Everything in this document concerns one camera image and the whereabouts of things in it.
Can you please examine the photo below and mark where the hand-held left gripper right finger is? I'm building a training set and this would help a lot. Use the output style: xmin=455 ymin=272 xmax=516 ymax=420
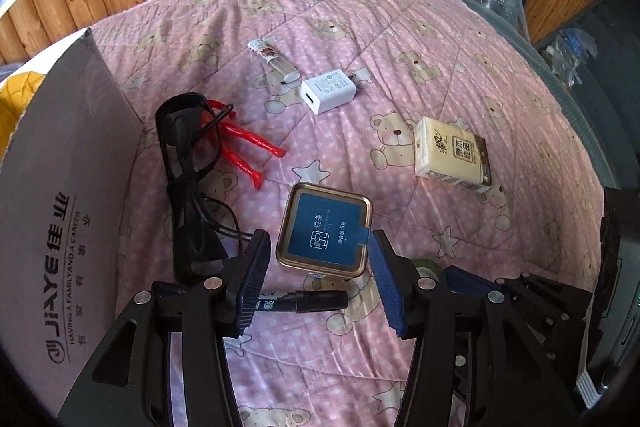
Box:
xmin=369 ymin=230 xmax=586 ymax=427

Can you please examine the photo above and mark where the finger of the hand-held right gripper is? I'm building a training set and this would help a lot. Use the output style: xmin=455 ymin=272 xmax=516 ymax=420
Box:
xmin=444 ymin=264 xmax=593 ymax=363

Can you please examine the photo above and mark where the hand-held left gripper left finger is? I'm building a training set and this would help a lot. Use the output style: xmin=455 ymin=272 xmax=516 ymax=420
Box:
xmin=57 ymin=229 xmax=273 ymax=427

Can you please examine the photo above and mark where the blue square tin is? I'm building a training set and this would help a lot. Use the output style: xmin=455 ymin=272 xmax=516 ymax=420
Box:
xmin=276 ymin=182 xmax=373 ymax=278

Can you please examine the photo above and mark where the black strap with cable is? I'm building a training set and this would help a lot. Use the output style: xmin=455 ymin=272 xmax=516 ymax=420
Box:
xmin=155 ymin=93 xmax=241 ymax=285

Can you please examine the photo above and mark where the grey cardboard box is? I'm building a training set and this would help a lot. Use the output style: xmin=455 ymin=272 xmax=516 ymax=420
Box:
xmin=0 ymin=27 xmax=146 ymax=427

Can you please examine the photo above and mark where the white usb charger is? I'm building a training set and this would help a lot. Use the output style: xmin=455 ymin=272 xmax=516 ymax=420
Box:
xmin=300 ymin=69 xmax=358 ymax=115

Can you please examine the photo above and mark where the black marker pen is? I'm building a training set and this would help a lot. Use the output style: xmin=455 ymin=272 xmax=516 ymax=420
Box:
xmin=255 ymin=289 xmax=348 ymax=313

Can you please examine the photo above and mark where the beige tissue pack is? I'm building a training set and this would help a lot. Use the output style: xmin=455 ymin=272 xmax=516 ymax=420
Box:
xmin=415 ymin=116 xmax=493 ymax=194

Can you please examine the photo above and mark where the red toy figure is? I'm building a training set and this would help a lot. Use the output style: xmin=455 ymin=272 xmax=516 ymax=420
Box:
xmin=200 ymin=99 xmax=287 ymax=192

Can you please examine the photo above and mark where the pink bear quilt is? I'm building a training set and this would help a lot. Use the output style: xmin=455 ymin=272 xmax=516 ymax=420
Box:
xmin=85 ymin=0 xmax=608 ymax=427

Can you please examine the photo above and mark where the dark grey object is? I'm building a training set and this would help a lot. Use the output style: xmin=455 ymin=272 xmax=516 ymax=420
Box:
xmin=532 ymin=0 xmax=640 ymax=192

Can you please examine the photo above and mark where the crumpled clear plastic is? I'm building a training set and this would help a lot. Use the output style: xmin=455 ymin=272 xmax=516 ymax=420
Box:
xmin=545 ymin=27 xmax=598 ymax=85

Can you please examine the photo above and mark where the yellow cloth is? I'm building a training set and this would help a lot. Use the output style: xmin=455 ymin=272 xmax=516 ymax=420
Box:
xmin=0 ymin=74 xmax=48 ymax=158

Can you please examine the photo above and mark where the thin black cord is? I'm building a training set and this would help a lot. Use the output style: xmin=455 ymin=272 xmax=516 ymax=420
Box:
xmin=200 ymin=196 xmax=253 ymax=242

